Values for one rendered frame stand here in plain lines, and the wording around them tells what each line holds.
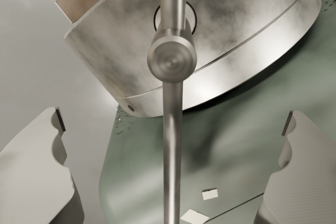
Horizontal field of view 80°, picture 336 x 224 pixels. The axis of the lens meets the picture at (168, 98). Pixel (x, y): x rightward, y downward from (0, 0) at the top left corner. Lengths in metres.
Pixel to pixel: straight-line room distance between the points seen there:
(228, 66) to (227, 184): 0.13
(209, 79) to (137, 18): 0.08
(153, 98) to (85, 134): 1.58
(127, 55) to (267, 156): 0.17
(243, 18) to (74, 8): 0.21
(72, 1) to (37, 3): 1.24
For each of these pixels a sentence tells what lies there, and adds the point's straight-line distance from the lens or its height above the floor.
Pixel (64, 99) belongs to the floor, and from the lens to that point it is 1.66.
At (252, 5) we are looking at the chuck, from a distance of 0.19.
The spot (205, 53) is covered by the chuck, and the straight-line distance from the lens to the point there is 0.18.
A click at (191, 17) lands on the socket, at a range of 0.17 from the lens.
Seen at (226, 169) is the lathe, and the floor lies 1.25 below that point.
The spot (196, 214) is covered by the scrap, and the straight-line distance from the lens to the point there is 0.27.
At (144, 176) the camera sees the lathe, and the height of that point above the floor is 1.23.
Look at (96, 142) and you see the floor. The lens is 1.80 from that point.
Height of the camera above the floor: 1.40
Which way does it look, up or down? 64 degrees down
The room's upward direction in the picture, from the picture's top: 166 degrees clockwise
